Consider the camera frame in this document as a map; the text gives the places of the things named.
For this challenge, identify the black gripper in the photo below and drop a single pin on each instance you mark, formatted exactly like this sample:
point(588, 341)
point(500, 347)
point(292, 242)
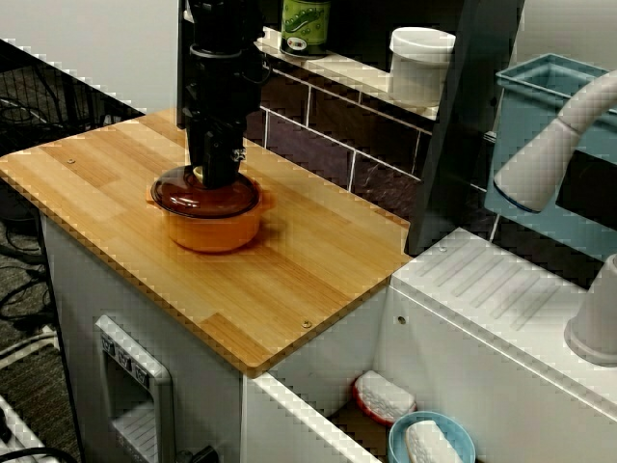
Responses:
point(217, 87)

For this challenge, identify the brown glass lid yellow knob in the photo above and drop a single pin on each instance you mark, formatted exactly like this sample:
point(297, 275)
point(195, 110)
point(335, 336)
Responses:
point(183, 198)

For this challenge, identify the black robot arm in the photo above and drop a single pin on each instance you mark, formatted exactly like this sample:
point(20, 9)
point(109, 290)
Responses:
point(222, 24)

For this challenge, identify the orange toy pot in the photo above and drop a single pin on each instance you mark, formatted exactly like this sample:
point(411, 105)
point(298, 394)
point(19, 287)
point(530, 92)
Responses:
point(212, 234)

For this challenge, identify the dark tiled shelf unit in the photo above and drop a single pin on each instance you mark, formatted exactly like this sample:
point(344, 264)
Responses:
point(337, 120)

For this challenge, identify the green labelled can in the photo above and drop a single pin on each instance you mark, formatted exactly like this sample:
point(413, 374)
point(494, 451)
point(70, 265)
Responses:
point(306, 29)

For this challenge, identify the white kitchen cabinet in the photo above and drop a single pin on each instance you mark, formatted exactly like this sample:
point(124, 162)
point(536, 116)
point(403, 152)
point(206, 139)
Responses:
point(72, 289)

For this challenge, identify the white plastic container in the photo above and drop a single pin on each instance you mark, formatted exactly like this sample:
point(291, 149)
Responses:
point(419, 72)

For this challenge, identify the red dish with sponge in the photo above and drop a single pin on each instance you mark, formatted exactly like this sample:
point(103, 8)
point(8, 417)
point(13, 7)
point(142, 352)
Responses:
point(385, 398)

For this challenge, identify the light blue plastic bin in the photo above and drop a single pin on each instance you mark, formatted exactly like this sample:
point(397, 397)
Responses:
point(525, 111)

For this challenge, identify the grey toy faucet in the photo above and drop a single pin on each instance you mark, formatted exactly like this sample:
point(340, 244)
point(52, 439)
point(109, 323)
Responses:
point(530, 164)

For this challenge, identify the white textured sponge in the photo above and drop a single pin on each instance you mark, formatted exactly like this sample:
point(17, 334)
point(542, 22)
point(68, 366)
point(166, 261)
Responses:
point(429, 443)

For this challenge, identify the light blue bowl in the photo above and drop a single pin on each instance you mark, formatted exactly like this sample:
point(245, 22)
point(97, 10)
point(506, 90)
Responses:
point(463, 436)

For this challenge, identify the aluminium frame rail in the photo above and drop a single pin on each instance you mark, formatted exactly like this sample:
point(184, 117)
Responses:
point(19, 434)

